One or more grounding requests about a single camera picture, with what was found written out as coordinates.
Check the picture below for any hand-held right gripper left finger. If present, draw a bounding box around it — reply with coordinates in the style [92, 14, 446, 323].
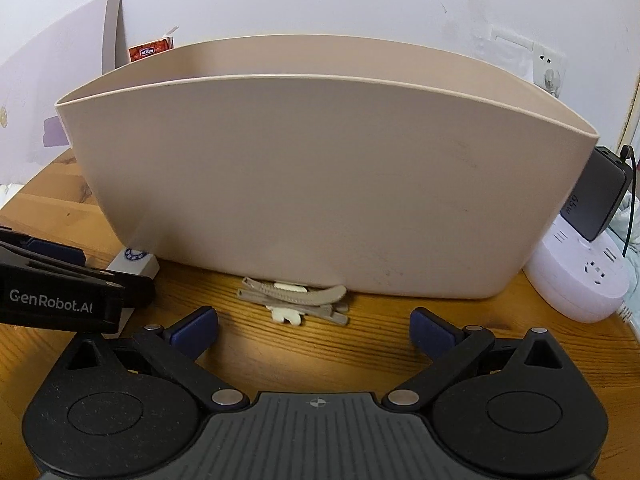
[62, 306, 251, 410]

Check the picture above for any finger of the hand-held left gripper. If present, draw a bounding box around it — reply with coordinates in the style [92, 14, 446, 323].
[0, 227, 87, 268]
[0, 239, 156, 309]

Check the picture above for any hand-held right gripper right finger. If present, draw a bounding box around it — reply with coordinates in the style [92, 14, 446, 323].
[381, 307, 573, 408]

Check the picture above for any white box with blue emblem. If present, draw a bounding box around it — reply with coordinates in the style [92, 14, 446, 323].
[107, 245, 161, 281]

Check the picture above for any white hair clip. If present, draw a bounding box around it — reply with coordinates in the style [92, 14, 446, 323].
[266, 282, 310, 327]

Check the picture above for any beige plastic storage bin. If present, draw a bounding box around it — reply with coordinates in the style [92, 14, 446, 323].
[55, 36, 600, 301]

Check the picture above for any white round power strip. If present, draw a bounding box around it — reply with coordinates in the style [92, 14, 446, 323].
[522, 205, 632, 323]

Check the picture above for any pale lavender leaning panel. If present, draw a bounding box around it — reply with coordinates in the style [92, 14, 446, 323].
[0, 0, 124, 186]

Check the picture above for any black charger block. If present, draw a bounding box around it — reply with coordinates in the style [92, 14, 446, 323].
[570, 146, 633, 242]

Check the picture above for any red and white carton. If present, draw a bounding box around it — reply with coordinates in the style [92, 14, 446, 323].
[127, 27, 178, 63]

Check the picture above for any white power strip cable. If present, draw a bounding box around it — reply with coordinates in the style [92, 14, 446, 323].
[616, 300, 640, 326]

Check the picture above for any black charger cable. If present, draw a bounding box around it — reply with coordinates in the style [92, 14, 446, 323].
[619, 144, 640, 182]

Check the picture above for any white wall switch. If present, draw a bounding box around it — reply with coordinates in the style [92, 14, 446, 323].
[489, 25, 537, 61]

